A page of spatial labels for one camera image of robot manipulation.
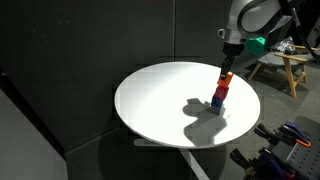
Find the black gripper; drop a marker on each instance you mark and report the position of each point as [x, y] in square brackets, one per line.
[230, 51]

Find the orange toy block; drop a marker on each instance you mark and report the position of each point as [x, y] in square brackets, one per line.
[226, 81]

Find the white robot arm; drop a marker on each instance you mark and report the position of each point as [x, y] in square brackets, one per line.
[249, 19]

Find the magenta toy block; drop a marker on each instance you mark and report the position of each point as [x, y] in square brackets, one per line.
[221, 92]

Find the blue toy block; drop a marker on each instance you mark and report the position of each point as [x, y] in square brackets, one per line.
[216, 102]

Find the crumpled silver foil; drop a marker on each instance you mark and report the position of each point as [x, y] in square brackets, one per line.
[286, 46]

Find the round white table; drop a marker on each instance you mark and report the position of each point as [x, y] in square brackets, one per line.
[168, 105]

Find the purple orange spring clamp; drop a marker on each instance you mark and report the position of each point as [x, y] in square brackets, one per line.
[295, 133]

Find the purple spring clamp front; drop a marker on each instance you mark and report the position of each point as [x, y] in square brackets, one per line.
[266, 167]

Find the black perforated workbench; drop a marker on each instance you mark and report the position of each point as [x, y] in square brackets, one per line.
[305, 161]

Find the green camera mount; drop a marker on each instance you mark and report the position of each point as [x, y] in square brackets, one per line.
[256, 45]

